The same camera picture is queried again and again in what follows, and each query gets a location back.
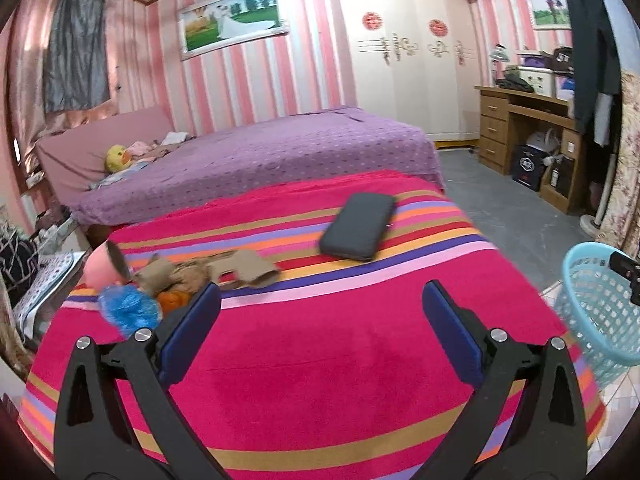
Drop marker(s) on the small framed photo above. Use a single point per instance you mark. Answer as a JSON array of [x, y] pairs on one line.
[[550, 2]]

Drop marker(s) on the wooden desk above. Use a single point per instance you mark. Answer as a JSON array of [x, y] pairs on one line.
[[495, 125]]

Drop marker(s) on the black wallet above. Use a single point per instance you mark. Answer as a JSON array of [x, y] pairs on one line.
[[357, 227]]

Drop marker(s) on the pink covered headboard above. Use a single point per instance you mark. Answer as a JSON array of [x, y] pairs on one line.
[[80, 150]]

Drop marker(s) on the pink cloth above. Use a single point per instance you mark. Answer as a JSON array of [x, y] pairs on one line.
[[139, 147]]

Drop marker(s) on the khaki paper wad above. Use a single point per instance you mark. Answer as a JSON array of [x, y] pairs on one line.
[[152, 272]]

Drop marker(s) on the black and white patterned bag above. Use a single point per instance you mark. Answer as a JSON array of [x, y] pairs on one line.
[[17, 270]]

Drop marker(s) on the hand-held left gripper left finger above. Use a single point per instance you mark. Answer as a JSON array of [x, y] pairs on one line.
[[192, 330]]

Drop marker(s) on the dark blue box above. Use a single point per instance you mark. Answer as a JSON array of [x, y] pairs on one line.
[[527, 167]]

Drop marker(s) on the blue plastic bag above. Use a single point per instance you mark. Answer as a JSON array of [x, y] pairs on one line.
[[127, 310]]

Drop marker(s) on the white fan stand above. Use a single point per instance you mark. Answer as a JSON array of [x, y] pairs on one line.
[[595, 222]]

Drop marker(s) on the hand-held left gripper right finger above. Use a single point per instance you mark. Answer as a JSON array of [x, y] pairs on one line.
[[450, 330]]

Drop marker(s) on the grey curtain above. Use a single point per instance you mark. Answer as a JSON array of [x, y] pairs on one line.
[[75, 45]]

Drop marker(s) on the yellow duck plush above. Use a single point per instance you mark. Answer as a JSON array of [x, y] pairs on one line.
[[117, 157]]

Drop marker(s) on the beige floral curtain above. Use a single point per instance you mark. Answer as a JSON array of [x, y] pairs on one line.
[[625, 170]]

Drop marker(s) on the white storage box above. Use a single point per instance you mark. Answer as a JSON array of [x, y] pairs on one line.
[[535, 80]]

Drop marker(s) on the framed wedding photo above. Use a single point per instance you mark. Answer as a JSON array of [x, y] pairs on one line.
[[232, 20]]

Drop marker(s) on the purple bedspread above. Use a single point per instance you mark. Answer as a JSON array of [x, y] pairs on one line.
[[275, 160]]

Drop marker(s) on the blue plastic basket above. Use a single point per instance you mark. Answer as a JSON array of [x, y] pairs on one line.
[[590, 310]]

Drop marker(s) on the striped blanket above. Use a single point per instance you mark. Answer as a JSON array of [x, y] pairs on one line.
[[325, 360]]

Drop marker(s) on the white cloth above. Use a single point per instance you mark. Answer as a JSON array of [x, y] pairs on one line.
[[175, 137]]

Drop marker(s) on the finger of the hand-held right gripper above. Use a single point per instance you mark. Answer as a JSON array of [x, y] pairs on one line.
[[625, 266]]

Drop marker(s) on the black cloth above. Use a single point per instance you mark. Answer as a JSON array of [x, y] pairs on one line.
[[515, 84]]

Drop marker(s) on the dark hanging clothes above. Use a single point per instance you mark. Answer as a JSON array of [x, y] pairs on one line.
[[590, 50]]

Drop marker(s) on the polka dot cushion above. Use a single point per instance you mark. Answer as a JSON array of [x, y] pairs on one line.
[[47, 280]]

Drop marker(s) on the desk lamp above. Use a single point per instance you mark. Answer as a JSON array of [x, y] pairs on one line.
[[499, 55]]

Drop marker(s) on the white wardrobe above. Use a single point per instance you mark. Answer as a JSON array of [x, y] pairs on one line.
[[400, 85]]

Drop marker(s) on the shiny pink curtain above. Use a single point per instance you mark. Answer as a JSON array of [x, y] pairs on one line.
[[27, 85]]

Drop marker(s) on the tan phone case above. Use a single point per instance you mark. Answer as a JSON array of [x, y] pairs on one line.
[[250, 266]]

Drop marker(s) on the pink mug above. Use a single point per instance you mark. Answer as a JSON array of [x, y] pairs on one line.
[[100, 267]]

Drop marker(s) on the red paper-cut decoration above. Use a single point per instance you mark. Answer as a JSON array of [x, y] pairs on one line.
[[370, 19], [437, 27]]

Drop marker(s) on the tangerine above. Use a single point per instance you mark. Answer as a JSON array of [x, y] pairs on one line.
[[172, 301]]

